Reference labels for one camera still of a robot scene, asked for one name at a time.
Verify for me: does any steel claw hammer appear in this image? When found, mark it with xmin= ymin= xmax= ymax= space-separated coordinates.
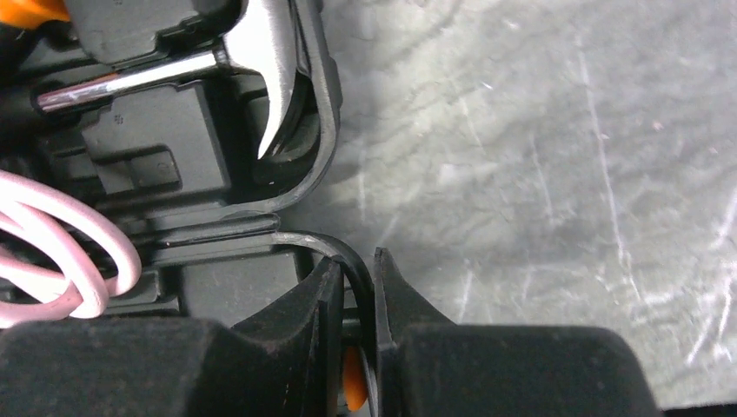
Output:
xmin=32 ymin=1 xmax=297 ymax=159

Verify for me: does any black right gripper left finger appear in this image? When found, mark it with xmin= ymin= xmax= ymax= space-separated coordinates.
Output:
xmin=1 ymin=260 xmax=343 ymax=416

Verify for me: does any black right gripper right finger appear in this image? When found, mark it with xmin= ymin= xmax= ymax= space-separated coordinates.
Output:
xmin=373 ymin=248 xmax=661 ymax=416

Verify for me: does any pink power cable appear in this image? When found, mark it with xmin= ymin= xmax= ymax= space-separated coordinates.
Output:
xmin=0 ymin=169 xmax=143 ymax=330

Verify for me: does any black plastic tool case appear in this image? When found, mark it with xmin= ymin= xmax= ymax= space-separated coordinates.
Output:
xmin=0 ymin=0 xmax=382 ymax=417

